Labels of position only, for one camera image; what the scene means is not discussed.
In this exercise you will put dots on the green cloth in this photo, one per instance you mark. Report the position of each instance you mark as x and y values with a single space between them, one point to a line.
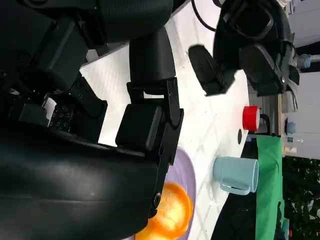
268 187

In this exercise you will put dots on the lilac plate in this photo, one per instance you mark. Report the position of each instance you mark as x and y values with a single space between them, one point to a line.
186 172

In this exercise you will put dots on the blue bowl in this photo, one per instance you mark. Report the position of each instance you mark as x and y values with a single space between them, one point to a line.
291 127

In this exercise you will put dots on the pale green mug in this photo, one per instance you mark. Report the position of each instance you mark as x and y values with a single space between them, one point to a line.
235 173

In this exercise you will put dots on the dark green plants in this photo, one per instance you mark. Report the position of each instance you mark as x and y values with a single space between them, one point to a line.
302 200

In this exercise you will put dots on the orange and white bread roll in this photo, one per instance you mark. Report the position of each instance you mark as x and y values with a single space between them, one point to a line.
172 212

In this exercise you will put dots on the red tape roll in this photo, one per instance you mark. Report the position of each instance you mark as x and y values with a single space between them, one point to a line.
251 117

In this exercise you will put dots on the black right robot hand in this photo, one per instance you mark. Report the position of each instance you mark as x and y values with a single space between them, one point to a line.
62 187

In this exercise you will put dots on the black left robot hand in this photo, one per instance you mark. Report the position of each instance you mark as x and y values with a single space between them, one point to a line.
250 37

